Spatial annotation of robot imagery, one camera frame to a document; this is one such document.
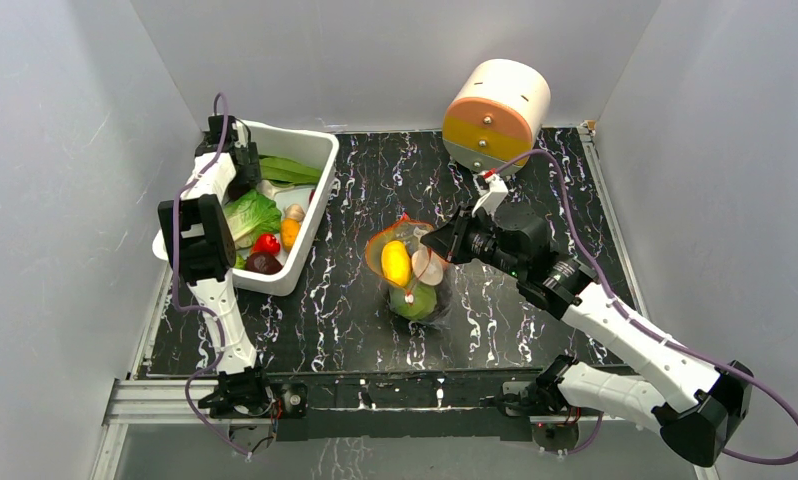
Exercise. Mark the green lettuce leaf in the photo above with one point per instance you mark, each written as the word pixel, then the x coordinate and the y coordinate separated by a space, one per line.
pixel 251 216

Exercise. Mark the green cabbage ball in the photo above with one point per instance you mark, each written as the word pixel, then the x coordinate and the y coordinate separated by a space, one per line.
pixel 416 305

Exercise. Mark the yellow lemon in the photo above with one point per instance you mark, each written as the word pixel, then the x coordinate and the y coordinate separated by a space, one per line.
pixel 396 264

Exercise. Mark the clear zip top bag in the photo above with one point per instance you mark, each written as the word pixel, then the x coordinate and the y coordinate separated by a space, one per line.
pixel 414 279

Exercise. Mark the round pastel drawer cabinet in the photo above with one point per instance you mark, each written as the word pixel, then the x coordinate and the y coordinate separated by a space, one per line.
pixel 496 115

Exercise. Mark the dark red plum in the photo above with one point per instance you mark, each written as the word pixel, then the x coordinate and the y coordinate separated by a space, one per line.
pixel 263 263

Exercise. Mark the white oyster mushroom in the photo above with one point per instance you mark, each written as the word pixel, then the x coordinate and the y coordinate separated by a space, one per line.
pixel 271 190

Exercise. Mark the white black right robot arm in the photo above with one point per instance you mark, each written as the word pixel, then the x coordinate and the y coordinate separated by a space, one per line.
pixel 694 407

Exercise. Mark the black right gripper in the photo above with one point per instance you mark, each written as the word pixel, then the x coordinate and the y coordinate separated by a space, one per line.
pixel 460 233

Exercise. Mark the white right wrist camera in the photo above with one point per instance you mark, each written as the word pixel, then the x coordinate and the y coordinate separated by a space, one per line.
pixel 492 190

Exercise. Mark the orange mango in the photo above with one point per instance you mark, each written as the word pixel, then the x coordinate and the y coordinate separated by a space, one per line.
pixel 289 231

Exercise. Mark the beige garlic bulb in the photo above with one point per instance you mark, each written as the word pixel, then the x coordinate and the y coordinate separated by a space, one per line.
pixel 295 212

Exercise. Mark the dark green leaf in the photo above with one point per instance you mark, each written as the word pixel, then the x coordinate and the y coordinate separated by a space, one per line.
pixel 287 171

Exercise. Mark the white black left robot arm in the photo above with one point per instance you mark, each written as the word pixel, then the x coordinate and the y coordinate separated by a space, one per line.
pixel 200 249

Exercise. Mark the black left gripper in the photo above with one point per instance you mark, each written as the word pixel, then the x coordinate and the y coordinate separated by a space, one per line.
pixel 250 176

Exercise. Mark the red pepper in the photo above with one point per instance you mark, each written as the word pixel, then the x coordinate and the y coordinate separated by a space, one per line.
pixel 267 243

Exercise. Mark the white plastic bin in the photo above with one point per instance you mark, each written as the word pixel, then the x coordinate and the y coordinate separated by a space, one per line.
pixel 313 149

